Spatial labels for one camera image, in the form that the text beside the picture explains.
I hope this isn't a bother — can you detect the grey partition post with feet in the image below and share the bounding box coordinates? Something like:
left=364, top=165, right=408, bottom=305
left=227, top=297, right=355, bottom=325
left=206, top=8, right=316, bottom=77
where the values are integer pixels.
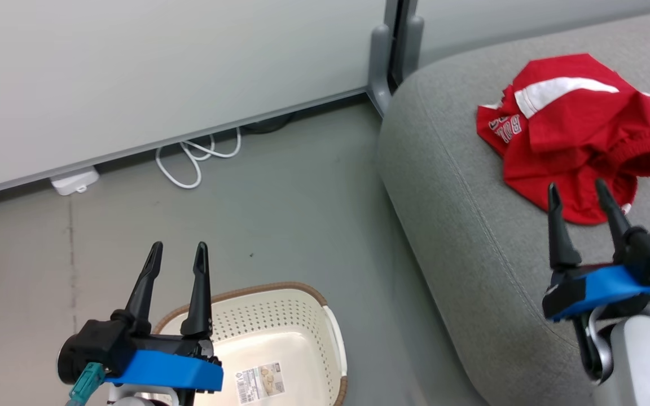
left=367, top=0, right=425, bottom=117

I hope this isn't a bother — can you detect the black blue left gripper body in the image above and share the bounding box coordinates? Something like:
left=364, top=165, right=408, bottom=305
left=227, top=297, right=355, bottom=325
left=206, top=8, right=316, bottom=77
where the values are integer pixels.
left=57, top=319, right=224, bottom=394

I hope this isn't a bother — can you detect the red garment with white trim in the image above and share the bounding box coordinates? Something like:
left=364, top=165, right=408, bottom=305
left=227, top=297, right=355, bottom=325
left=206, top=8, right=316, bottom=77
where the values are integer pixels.
left=476, top=53, right=650, bottom=226

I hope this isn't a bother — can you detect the cream plastic laundry basket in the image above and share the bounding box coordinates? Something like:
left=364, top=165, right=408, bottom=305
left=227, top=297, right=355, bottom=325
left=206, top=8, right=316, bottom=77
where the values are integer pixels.
left=152, top=281, right=349, bottom=406

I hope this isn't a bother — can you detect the teal left cable connector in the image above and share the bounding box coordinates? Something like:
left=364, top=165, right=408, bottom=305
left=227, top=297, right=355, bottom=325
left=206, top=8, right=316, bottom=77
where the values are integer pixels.
left=68, top=362, right=106, bottom=406

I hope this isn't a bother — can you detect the large white partition panel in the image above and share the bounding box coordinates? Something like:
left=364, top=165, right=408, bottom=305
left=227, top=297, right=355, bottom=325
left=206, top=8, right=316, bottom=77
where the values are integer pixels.
left=0, top=0, right=400, bottom=201

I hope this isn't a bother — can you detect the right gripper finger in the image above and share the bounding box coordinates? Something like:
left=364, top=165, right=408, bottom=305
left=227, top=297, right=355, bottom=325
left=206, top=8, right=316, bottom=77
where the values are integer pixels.
left=594, top=179, right=633, bottom=263
left=548, top=182, right=583, bottom=271

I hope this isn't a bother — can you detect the printed paper label sticker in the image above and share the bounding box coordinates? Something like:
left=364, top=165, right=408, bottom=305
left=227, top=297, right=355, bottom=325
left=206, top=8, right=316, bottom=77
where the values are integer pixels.
left=237, top=362, right=287, bottom=406

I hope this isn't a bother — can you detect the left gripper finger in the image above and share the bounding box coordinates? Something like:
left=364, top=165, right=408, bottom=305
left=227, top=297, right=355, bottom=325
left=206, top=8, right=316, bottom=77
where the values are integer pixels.
left=181, top=242, right=213, bottom=339
left=112, top=242, right=164, bottom=338

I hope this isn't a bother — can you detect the white power cable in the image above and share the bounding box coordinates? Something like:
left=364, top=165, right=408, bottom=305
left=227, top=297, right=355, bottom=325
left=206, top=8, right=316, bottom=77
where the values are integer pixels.
left=155, top=126, right=243, bottom=190

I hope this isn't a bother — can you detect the grey fabric sofa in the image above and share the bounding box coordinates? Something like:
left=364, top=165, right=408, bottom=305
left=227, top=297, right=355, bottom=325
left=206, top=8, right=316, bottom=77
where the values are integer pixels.
left=377, top=7, right=650, bottom=406

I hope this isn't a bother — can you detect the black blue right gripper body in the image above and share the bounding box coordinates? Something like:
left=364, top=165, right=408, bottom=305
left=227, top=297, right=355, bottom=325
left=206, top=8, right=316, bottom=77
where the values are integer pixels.
left=542, top=228, right=650, bottom=322

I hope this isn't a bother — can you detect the narrow white partition panel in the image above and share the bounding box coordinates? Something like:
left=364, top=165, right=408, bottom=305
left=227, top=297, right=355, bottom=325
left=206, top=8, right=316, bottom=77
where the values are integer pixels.
left=414, top=0, right=650, bottom=67

